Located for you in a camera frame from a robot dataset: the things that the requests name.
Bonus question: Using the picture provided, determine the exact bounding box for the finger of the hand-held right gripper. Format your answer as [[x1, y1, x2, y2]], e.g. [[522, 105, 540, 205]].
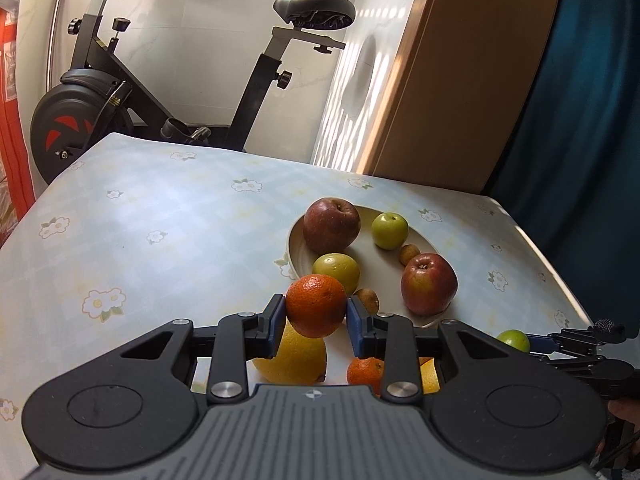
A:
[[525, 319, 627, 356], [530, 352, 613, 378]]

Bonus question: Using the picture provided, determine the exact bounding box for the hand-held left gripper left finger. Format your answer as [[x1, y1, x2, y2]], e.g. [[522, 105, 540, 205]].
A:
[[95, 292, 287, 406]]

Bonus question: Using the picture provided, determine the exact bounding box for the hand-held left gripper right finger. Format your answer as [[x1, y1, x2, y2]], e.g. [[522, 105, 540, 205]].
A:
[[346, 295, 538, 406]]

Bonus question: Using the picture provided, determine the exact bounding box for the large yellow citrus fruit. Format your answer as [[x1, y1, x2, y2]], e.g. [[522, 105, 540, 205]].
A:
[[251, 322, 328, 385]]

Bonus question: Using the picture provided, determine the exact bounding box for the orange tangerine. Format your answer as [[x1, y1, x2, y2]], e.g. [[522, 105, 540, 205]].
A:
[[285, 274, 348, 339], [346, 356, 386, 397]]

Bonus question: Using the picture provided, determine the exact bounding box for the large green apple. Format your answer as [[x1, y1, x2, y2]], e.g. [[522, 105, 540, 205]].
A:
[[312, 253, 361, 292]]

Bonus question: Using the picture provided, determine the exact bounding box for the beige round plate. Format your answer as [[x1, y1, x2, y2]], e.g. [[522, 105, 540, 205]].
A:
[[286, 203, 441, 330]]

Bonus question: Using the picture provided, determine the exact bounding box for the small green apple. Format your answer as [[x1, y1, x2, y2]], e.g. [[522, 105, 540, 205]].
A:
[[496, 329, 531, 353]]

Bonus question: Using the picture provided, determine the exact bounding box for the small red apple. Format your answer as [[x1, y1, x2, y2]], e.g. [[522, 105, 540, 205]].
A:
[[400, 253, 459, 316]]

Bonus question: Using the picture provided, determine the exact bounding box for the yellow lemon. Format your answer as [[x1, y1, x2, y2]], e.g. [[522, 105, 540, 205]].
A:
[[419, 357, 442, 395]]

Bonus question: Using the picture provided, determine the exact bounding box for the small yellow-green apple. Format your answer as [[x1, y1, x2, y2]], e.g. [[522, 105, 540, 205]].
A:
[[371, 212, 409, 250]]

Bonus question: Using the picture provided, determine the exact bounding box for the large dark red apple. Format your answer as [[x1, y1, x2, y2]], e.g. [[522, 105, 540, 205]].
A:
[[302, 197, 362, 254]]

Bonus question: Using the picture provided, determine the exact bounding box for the person's right hand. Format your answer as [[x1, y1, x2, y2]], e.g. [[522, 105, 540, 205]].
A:
[[595, 399, 640, 468]]

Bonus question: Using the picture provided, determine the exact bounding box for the dark blue curtain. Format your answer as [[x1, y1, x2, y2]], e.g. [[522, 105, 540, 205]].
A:
[[480, 0, 640, 326]]

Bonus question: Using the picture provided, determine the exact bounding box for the black exercise bike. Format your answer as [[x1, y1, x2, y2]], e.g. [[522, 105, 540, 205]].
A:
[[29, 0, 357, 186]]

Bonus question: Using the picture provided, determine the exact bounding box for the wooden door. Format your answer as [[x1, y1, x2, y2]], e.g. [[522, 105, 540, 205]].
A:
[[357, 0, 568, 196]]

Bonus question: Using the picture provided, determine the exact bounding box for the red floral curtain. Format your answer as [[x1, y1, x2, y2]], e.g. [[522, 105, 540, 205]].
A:
[[0, 0, 38, 241]]

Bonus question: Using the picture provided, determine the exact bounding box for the metal pole with white cloth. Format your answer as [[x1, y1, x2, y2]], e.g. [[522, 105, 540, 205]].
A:
[[44, 0, 68, 93]]

